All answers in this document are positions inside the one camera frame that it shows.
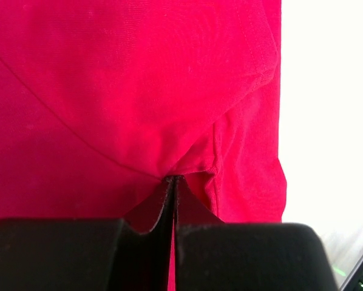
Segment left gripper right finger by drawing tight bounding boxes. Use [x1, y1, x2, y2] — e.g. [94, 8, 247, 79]
[174, 176, 337, 290]

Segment magenta t shirt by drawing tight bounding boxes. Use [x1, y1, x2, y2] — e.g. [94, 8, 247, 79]
[0, 0, 288, 291]

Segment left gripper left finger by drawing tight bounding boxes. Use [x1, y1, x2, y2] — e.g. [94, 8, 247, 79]
[0, 178, 174, 290]

